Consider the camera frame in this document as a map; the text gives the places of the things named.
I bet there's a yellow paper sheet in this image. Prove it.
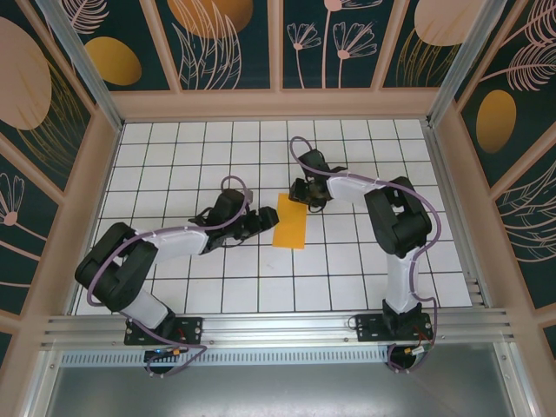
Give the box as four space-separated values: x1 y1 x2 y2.
272 193 308 251

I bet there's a grey metal sheet panel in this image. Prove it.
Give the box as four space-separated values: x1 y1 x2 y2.
41 364 520 417

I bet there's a long aluminium mounting rail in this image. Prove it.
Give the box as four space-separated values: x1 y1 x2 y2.
41 308 520 348

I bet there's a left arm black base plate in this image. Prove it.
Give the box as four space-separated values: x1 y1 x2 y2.
124 315 204 347

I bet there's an aluminium side rail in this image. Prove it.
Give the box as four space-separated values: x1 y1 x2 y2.
423 121 494 308

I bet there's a slotted metal cable strip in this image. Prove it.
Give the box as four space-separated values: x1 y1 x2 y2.
60 350 392 366

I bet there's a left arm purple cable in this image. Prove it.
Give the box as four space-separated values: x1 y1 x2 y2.
86 175 255 379

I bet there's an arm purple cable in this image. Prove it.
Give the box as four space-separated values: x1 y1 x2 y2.
289 136 444 375
86 175 255 379

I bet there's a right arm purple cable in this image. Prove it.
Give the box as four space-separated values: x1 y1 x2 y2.
289 136 444 375

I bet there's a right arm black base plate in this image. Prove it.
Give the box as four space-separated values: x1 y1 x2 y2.
354 313 434 344

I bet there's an aluminium frame post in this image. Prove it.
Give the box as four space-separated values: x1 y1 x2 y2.
36 0 125 131
427 0 520 127

